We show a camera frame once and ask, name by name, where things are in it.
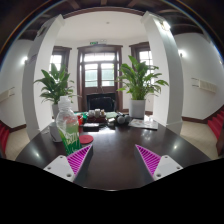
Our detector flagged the leafy plant in white pot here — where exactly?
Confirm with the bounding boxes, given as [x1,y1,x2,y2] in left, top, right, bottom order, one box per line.
[115,54,170,120]
[34,63,78,120]

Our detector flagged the printed paper brochure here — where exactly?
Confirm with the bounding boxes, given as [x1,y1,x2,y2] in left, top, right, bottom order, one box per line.
[128,118,159,131]

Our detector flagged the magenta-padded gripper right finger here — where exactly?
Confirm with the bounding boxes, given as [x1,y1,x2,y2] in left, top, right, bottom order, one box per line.
[134,143,184,186]

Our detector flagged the white ceramic mug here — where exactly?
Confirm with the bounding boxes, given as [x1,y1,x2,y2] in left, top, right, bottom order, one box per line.
[48,121,63,143]

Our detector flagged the small black box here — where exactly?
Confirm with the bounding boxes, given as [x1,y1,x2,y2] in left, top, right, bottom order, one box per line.
[82,122,100,132]

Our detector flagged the clear green-labelled drink bottle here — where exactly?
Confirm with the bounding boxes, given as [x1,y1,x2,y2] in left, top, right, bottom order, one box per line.
[55,95,83,156]

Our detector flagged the black office chair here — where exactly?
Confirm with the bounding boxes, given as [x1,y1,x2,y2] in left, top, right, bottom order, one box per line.
[86,92,117,113]

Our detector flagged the white wall radiator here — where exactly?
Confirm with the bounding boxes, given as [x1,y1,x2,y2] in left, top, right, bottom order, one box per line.
[191,77,218,94]
[0,87,16,103]

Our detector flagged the brown wooden double door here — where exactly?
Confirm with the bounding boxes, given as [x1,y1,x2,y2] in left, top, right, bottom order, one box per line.
[76,44,124,113]

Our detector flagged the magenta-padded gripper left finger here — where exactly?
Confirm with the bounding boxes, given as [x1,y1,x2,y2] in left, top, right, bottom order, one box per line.
[43,143,94,186]

